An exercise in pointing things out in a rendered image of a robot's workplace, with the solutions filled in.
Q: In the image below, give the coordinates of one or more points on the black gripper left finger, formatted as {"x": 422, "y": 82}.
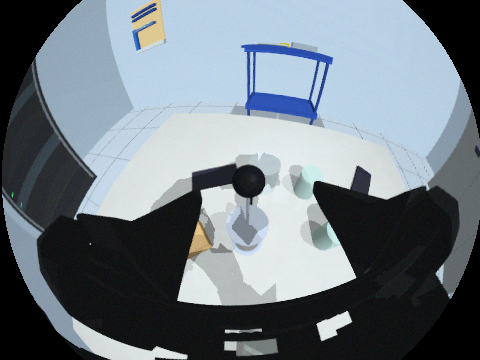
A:
{"x": 157, "y": 244}

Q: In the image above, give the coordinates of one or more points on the tan rectangular block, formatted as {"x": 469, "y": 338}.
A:
{"x": 200, "y": 242}

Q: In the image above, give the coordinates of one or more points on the clear glass cylinder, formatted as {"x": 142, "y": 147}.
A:
{"x": 304, "y": 185}
{"x": 325, "y": 238}

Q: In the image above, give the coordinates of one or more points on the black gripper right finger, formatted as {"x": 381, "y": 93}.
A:
{"x": 364, "y": 223}

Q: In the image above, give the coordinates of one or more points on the pale grey cylinder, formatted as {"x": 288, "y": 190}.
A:
{"x": 270, "y": 165}

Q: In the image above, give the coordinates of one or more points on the glass french press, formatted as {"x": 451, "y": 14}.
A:
{"x": 247, "y": 225}

